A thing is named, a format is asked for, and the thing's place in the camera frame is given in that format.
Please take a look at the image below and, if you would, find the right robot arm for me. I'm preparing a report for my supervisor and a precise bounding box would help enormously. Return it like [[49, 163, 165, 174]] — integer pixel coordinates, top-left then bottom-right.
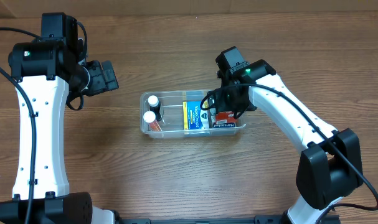
[[203, 47, 364, 223]]

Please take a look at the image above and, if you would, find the white Hansaplast plaster box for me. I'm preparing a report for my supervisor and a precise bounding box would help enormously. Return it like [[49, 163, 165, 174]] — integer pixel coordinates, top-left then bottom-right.
[[212, 121, 236, 128]]

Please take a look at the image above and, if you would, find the blue VapoDrops box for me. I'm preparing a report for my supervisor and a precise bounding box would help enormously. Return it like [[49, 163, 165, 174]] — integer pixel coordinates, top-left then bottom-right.
[[182, 101, 209, 130]]

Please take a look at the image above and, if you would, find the clear plastic container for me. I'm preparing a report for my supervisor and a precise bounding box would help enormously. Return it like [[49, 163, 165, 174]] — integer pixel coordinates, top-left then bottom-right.
[[140, 90, 247, 139]]

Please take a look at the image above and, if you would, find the orange tube white cap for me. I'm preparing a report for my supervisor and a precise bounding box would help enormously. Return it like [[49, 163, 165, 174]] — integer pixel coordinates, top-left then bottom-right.
[[143, 111, 161, 131]]

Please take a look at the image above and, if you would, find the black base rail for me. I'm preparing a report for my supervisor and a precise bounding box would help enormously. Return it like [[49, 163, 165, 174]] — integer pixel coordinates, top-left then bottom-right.
[[113, 214, 341, 224]]

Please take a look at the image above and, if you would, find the red medicine box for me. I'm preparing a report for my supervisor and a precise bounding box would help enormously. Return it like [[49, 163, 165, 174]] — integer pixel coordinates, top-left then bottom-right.
[[214, 111, 237, 124]]

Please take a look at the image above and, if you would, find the black bottle white cap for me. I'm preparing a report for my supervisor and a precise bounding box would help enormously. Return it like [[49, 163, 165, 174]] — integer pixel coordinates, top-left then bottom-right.
[[148, 95, 164, 121]]

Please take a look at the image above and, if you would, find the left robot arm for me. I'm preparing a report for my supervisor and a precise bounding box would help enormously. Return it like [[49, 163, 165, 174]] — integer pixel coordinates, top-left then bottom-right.
[[0, 12, 122, 223]]

